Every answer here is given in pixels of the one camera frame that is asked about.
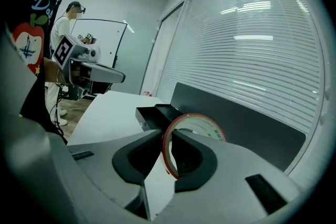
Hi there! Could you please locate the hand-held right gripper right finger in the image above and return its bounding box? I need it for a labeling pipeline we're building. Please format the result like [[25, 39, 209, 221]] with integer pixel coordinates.
[[154, 128, 301, 224]]

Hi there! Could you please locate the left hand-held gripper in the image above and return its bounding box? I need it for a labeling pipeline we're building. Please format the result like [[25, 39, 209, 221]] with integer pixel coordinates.
[[52, 33, 126, 102]]

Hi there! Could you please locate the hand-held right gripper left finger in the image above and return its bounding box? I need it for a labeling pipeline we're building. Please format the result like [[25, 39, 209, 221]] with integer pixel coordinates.
[[67, 130, 162, 220]]

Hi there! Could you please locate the black box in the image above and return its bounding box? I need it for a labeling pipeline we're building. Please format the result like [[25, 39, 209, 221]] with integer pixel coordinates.
[[135, 103, 184, 131]]

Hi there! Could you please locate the red tape roll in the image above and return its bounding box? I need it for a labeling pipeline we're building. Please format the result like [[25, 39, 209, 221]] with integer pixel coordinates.
[[162, 112, 227, 180]]

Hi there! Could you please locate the person's left forearm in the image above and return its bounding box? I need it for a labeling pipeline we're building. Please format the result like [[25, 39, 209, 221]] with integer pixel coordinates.
[[43, 57, 70, 86]]

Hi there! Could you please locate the black-framed whiteboard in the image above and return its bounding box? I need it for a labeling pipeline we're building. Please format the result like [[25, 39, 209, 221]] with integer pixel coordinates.
[[70, 18, 129, 95]]

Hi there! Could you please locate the wide dark desk divider panel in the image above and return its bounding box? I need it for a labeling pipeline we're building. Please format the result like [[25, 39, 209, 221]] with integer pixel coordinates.
[[170, 82, 307, 173]]

